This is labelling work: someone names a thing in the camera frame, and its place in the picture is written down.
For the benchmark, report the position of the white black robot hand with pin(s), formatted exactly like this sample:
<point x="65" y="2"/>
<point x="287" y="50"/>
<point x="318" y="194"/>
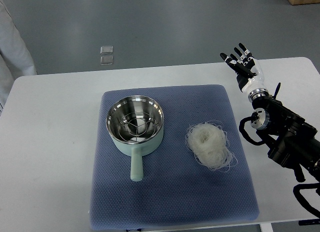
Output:
<point x="249" y="75"/>

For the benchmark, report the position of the white vermicelli bundle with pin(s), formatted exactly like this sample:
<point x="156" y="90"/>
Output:
<point x="210" y="146"/>

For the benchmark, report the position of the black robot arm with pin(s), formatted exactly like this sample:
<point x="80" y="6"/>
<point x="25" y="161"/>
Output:
<point x="290" y="139"/>

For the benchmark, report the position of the mint green steel pot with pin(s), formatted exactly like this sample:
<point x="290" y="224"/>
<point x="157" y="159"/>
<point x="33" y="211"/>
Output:
<point x="133" y="107"/>

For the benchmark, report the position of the blue textured mat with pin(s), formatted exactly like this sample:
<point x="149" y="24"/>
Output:
<point x="176" y="189"/>

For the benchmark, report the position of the lower floor socket plate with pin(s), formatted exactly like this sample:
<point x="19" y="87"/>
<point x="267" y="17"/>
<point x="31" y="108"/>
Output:
<point x="106" y="60"/>

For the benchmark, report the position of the floor socket plate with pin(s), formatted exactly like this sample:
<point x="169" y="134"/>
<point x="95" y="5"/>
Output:
<point x="106" y="60"/>
<point x="106" y="49"/>

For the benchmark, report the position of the upper floor socket plate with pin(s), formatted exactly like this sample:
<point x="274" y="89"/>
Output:
<point x="106" y="49"/>

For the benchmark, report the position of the white cloth at left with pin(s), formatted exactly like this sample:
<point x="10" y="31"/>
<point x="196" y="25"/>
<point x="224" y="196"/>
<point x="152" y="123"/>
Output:
<point x="15" y="59"/>

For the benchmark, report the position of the wire steaming rack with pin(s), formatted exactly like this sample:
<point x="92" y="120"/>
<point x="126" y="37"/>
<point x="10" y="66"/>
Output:
<point x="136" y="129"/>

